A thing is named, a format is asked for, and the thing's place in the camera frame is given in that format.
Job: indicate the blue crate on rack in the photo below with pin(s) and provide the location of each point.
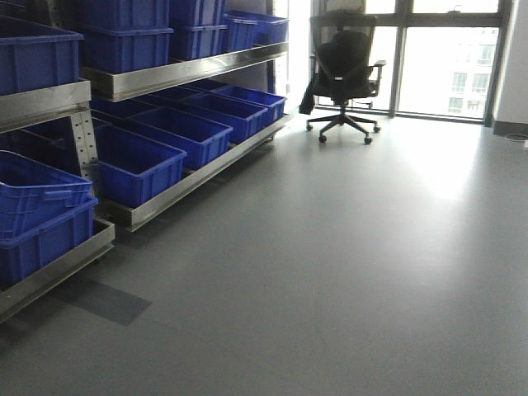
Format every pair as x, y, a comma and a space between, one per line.
133, 168

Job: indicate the black office chair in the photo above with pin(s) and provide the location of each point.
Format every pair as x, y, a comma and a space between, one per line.
342, 44

